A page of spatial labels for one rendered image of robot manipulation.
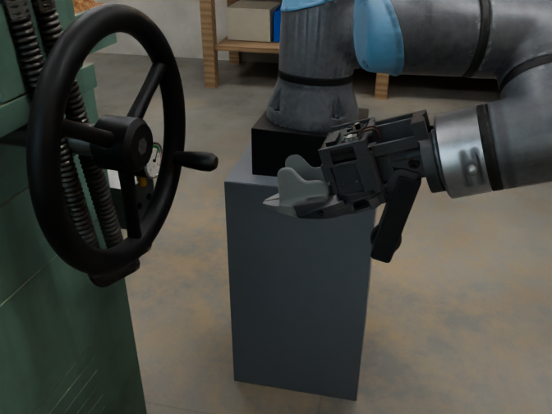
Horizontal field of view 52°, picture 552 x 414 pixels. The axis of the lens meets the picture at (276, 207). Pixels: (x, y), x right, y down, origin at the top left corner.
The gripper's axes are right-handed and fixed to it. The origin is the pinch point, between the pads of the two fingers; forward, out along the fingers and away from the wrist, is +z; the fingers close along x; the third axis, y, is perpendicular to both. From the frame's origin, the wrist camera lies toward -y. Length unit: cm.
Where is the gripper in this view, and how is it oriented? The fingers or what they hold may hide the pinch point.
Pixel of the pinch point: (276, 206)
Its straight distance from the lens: 68.7
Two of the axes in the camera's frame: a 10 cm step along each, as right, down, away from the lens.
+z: -9.0, 1.7, 4.0
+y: -3.3, -8.6, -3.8
